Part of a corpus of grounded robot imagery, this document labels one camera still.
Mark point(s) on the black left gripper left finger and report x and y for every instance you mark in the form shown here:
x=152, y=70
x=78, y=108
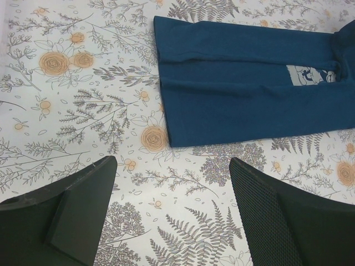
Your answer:
x=60, y=223

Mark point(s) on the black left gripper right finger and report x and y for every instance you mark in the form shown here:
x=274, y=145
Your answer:
x=285, y=225

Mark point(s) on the blue printed t-shirt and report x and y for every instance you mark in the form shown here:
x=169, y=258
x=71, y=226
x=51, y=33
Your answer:
x=222, y=83

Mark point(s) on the floral table cloth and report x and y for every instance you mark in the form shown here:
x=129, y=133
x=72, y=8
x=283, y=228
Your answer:
x=79, y=81

